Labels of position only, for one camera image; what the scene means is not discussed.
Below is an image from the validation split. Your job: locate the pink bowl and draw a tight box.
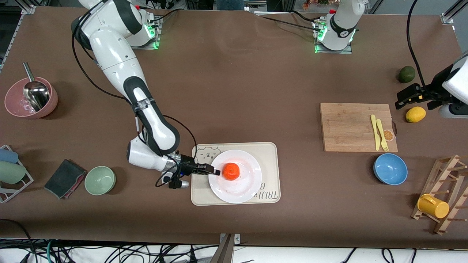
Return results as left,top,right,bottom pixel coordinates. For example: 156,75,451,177
4,77,58,119

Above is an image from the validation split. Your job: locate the blue bowl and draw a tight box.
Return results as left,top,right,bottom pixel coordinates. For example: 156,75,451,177
373,153,408,186

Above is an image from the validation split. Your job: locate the pale green cup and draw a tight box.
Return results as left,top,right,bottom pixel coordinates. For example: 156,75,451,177
0,161,27,184

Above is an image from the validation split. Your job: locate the pale blue cup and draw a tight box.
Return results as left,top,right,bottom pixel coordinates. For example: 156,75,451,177
0,148,19,164

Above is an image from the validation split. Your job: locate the aluminium frame rail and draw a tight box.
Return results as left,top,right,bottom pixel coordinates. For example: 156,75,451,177
441,0,468,25

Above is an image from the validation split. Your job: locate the white wire rack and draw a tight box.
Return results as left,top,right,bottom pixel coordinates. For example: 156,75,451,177
0,145,34,203

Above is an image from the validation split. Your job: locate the orange fruit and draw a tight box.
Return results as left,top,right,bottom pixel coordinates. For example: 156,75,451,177
223,163,241,181

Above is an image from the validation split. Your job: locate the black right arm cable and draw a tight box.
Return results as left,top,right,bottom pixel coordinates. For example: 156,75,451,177
71,9,198,188

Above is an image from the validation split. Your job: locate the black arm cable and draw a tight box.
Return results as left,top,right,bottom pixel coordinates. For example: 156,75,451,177
406,0,427,89
71,9,198,188

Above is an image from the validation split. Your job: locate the dark green avocado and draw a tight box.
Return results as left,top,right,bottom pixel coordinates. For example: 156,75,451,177
398,66,416,84

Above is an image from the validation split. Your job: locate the pale green bowl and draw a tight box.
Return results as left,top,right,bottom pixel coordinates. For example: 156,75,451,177
84,166,116,196

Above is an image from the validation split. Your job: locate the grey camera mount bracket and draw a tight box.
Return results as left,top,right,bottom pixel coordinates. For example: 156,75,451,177
218,233,242,263

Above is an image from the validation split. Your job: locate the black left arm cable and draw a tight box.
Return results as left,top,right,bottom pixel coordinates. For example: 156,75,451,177
406,0,427,89

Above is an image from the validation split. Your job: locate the yellow mug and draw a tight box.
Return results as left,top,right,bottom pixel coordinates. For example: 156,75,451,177
417,194,450,219

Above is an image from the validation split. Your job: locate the wooden mug rack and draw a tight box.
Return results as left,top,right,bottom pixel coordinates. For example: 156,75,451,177
411,155,468,235

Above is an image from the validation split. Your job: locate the yellow plastic fork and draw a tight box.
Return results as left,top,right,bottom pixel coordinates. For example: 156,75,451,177
376,119,389,152

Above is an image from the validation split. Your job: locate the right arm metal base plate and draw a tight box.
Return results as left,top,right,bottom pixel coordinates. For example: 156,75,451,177
132,16,162,50

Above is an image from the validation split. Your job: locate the yellow lemon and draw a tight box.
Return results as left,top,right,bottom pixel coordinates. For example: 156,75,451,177
405,106,427,123

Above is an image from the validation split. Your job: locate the black base power cable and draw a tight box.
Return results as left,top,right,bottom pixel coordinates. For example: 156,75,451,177
261,10,322,31
147,8,180,23

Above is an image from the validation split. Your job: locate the wooden cutting board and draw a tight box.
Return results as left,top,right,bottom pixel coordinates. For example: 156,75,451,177
320,103,398,153

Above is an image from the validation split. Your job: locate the cream tray with bear print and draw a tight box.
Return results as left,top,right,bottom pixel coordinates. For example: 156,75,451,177
191,142,281,206

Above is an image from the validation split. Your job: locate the dark folded cloth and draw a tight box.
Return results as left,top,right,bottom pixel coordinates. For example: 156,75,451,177
44,159,87,200

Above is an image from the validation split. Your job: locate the white round plate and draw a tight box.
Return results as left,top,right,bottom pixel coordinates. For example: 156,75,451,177
208,149,263,204

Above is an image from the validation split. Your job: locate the metal scoop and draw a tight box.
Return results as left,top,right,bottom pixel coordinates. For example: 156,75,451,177
23,62,50,112

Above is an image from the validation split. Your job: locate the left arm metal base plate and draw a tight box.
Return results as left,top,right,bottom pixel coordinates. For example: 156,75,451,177
314,20,352,54

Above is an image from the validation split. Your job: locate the yellow plastic knife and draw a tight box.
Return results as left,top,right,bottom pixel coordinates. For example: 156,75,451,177
370,114,381,151

